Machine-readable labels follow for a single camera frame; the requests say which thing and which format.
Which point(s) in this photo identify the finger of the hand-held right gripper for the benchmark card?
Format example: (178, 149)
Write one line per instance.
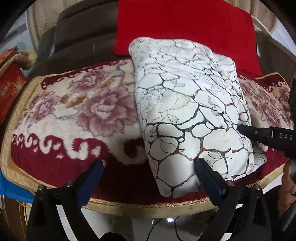
(252, 134)

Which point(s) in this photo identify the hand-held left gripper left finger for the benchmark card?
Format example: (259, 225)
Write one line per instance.
(92, 176)

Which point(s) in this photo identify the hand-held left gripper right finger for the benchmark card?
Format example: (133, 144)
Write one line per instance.
(208, 178)

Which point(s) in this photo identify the white black crackle-print coat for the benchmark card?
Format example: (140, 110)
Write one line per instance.
(185, 104)

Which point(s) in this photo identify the person's right hand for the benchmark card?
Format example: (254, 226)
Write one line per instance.
(286, 192)

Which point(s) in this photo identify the blue tank with yellow lid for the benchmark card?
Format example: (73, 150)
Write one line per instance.
(13, 187)

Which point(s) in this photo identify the wooden side table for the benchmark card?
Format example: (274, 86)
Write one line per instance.
(13, 220)

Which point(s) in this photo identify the red gift box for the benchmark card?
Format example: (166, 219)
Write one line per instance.
(11, 92)

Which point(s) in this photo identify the brown leather sofa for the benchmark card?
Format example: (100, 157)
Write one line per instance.
(76, 46)

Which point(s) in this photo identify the red quilted blanket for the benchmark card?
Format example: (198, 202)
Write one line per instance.
(185, 20)

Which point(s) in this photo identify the beige quilted jacket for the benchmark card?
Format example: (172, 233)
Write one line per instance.
(23, 58)

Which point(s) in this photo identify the orange black patterned cloth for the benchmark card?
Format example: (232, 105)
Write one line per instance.
(8, 54)

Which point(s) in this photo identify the beige dotted curtain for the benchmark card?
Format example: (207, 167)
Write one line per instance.
(44, 20)

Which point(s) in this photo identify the grey window frame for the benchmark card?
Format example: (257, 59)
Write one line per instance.
(272, 53)

